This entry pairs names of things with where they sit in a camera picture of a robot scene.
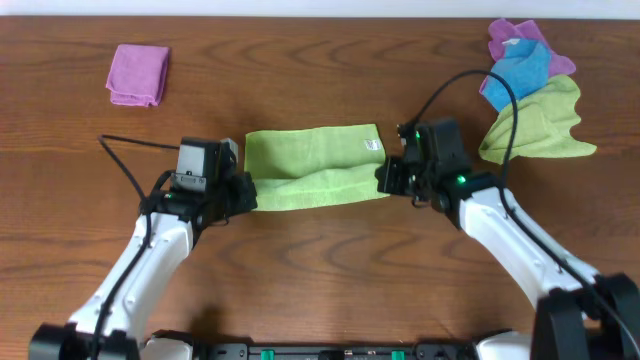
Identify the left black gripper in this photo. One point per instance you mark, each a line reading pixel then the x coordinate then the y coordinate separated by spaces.
pixel 245 191

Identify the crumpled purple cloth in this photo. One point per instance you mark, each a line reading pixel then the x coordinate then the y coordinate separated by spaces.
pixel 502 30

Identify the crumpled blue cloth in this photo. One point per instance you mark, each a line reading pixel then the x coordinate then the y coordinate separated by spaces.
pixel 524 66

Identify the green microfiber cloth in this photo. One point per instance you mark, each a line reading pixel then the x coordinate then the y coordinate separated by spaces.
pixel 312 168

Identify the folded purple cloth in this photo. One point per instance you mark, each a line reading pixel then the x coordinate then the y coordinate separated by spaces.
pixel 137 75

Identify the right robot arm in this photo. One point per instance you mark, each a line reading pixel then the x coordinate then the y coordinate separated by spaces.
pixel 579 313

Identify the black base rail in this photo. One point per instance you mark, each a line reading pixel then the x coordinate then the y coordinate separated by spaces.
pixel 239 351

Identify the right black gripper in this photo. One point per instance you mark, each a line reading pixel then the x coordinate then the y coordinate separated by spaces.
pixel 390 176

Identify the crumpled green cloth on pile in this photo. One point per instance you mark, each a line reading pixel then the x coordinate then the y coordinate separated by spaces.
pixel 543 125

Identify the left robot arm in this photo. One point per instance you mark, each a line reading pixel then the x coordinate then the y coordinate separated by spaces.
pixel 112 322

